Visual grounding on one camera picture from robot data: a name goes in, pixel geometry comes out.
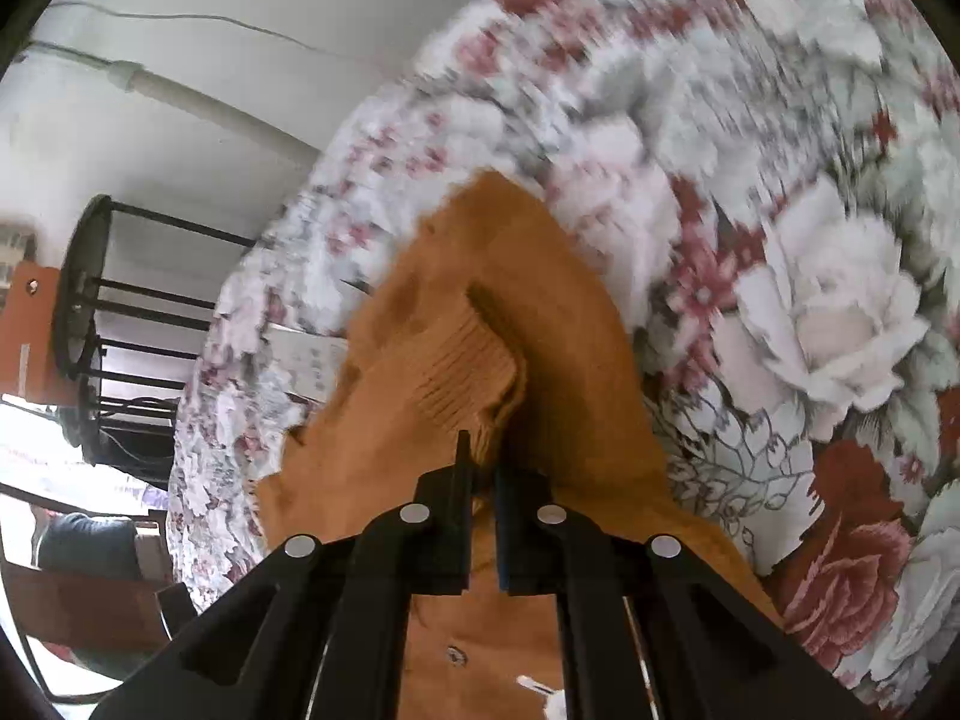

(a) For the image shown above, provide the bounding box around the wooden chair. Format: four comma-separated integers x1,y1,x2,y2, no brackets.
0,484,197,691

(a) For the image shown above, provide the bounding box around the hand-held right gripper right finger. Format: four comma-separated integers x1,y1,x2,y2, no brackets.
493,457,880,720

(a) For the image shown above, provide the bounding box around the orange box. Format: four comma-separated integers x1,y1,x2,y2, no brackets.
0,259,98,406

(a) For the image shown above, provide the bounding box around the mustard knit sweater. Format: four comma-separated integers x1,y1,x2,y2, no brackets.
255,169,785,720

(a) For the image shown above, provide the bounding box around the thin wall cable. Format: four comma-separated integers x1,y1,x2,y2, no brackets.
45,0,421,72

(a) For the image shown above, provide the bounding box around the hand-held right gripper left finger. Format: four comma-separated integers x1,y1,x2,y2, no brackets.
90,431,475,720

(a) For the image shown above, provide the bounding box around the floral blanket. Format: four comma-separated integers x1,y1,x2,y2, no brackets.
166,0,960,713

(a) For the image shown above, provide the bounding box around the white wall pipe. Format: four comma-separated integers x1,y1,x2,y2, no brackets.
22,41,323,166

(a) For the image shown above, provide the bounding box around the dark cloth on chair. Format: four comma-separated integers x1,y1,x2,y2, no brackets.
34,511,145,580

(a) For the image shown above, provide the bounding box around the black metal bed frame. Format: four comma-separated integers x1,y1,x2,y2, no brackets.
51,195,260,488

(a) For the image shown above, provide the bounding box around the paper hang tag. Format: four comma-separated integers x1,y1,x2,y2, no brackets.
266,322,350,406

